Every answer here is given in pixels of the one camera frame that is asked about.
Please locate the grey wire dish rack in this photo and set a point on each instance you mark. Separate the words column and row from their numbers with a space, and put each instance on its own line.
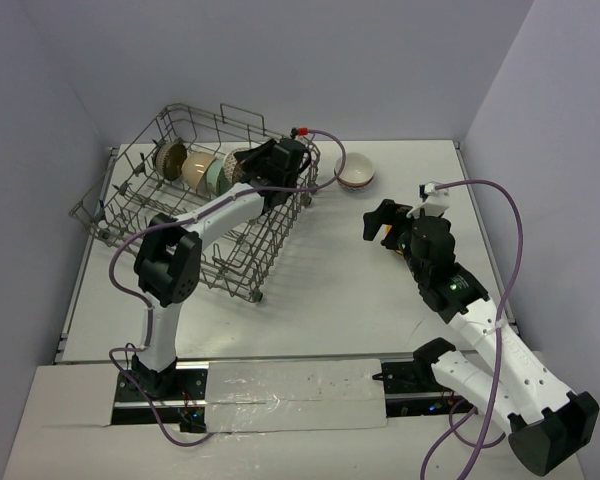
column 130, row 193

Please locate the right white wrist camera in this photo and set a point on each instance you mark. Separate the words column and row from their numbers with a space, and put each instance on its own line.
column 435, row 201

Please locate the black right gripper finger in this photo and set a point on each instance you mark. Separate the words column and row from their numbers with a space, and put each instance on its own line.
column 386, row 214
column 391, row 240

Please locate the patterned mosaic bowl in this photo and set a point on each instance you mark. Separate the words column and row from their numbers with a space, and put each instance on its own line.
column 231, row 167

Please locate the red blue patterned bowl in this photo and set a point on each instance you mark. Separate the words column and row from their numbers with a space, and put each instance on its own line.
column 355, row 182

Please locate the plain white bowl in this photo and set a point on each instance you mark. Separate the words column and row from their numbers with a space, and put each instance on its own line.
column 194, row 168

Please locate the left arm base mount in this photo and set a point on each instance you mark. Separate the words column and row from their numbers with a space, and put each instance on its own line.
column 175, row 382

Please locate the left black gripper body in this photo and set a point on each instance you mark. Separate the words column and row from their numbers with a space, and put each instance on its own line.
column 253, row 160

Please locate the white taped cover sheet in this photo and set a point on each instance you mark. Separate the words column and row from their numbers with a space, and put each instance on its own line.
column 263, row 397

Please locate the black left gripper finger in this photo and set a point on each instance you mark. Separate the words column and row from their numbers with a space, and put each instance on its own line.
column 248, row 158
column 254, row 181

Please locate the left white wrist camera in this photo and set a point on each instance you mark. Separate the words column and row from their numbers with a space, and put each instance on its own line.
column 301, row 134

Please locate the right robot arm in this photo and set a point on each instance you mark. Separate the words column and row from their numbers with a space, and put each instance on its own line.
column 544, row 420

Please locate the yellow bowl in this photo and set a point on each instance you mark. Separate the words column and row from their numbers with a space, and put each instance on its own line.
column 402, row 237

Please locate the white bowl top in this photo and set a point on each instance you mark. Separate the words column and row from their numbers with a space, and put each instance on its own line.
column 354, row 162

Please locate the teal glazed bowl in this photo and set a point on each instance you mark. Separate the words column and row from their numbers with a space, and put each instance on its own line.
column 214, row 180

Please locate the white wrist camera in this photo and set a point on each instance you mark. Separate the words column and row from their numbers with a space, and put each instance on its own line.
column 301, row 134
column 435, row 201

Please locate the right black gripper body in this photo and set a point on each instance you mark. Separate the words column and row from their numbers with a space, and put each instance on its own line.
column 405, row 229

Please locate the brown ribbed bowl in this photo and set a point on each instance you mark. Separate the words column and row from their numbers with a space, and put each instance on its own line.
column 169, row 160

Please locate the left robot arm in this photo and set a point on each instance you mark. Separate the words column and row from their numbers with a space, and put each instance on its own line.
column 168, row 264

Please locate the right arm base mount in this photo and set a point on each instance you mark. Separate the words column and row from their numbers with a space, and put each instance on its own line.
column 410, row 387

